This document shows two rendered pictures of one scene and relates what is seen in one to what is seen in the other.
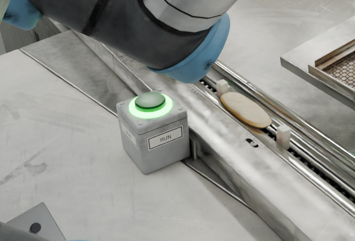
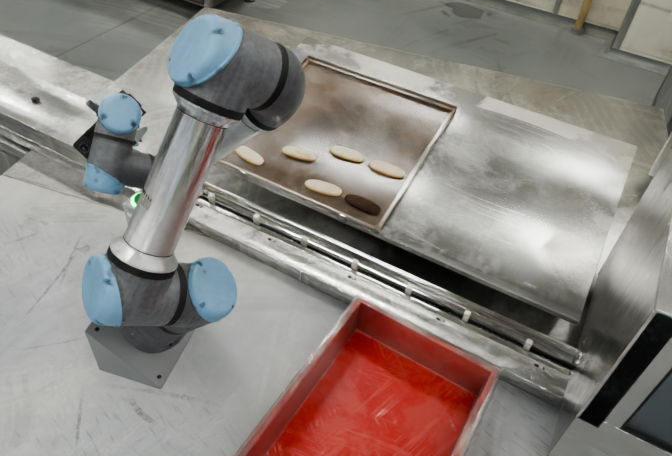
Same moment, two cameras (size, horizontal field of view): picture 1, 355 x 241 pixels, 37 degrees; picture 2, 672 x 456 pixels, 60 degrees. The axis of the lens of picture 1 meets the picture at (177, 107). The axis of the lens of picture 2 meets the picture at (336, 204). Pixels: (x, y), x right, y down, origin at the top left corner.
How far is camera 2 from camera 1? 0.86 m
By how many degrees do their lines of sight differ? 32
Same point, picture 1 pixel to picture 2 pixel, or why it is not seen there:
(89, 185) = not seen: hidden behind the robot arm
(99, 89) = (87, 192)
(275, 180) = (216, 221)
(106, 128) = (109, 215)
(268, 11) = (167, 111)
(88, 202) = not seen: hidden behind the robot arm
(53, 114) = (68, 215)
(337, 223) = (248, 232)
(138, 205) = not seen: hidden behind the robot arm
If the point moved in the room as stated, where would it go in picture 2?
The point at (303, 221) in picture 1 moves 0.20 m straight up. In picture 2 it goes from (234, 235) to (230, 172)
